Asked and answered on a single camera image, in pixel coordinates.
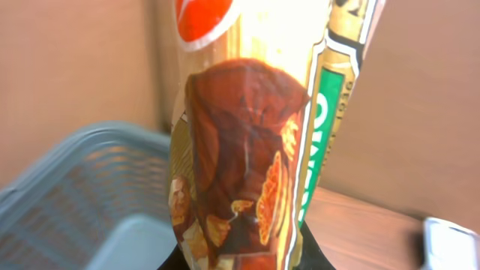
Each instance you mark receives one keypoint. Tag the white barcode scanner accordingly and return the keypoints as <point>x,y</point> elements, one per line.
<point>448,246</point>

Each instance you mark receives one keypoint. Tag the orange spaghetti pack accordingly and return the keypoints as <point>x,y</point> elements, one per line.
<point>264,86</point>

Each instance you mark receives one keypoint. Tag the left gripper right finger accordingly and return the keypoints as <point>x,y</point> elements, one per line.
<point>312,257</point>

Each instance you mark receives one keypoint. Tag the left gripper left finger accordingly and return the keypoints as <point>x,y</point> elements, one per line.
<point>175,261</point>

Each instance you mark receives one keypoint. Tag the grey plastic mesh basket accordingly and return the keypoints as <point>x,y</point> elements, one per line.
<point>98,200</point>

